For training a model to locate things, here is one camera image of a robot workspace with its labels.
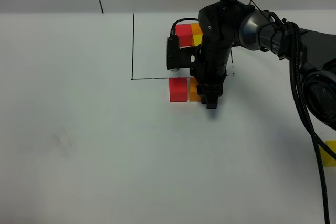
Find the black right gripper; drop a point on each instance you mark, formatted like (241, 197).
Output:
(209, 67)

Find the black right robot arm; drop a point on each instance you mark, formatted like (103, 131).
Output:
(230, 23)

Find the template yellow cube block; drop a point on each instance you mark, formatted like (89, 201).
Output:
(197, 39)

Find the template orange cube block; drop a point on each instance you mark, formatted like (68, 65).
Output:
(196, 30)

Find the template red cube block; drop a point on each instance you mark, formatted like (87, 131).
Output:
(185, 34)

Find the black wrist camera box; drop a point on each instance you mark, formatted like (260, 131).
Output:
(177, 57)

